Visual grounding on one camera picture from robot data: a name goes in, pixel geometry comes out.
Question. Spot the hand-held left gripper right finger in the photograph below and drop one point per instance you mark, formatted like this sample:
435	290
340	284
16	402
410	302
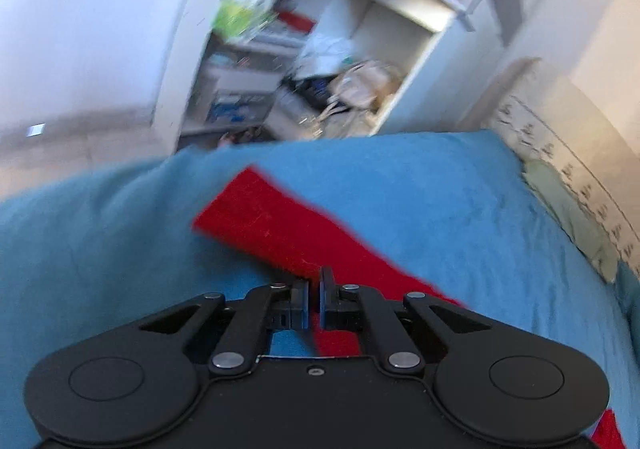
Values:
324	301

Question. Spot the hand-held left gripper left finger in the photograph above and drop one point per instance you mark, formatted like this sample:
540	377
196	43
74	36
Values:
302	311

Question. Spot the red cloth garment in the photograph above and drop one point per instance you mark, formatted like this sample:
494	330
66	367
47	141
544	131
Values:
280	229

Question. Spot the blue blanket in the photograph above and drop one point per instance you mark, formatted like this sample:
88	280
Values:
100	254

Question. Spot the dark blue bag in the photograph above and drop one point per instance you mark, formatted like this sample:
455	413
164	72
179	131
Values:
310	89

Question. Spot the beige fabric bag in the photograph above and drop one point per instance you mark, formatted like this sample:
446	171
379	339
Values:
360	84

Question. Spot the white plastic bag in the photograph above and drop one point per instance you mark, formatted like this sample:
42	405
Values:
325	49

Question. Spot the pale green pillow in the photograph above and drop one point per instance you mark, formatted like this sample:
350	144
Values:
565	214

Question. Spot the white shelf unit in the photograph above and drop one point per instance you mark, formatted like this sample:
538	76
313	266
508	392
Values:
425	49

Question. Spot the patterned beige headboard fabric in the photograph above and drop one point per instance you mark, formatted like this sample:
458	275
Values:
540	129

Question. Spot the red box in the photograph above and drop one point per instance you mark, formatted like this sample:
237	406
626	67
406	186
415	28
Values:
297	21

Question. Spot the green plastic bag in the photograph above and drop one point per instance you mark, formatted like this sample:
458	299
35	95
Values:
235	14

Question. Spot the small white paper scrap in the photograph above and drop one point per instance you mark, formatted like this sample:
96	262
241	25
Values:
35	130

